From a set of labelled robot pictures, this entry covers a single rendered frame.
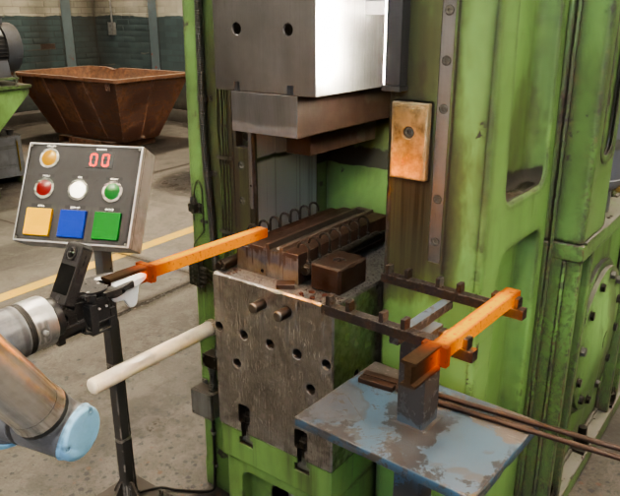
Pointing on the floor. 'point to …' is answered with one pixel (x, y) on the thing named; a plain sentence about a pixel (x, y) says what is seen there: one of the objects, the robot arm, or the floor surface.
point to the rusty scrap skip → (104, 102)
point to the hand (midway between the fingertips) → (137, 272)
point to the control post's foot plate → (133, 489)
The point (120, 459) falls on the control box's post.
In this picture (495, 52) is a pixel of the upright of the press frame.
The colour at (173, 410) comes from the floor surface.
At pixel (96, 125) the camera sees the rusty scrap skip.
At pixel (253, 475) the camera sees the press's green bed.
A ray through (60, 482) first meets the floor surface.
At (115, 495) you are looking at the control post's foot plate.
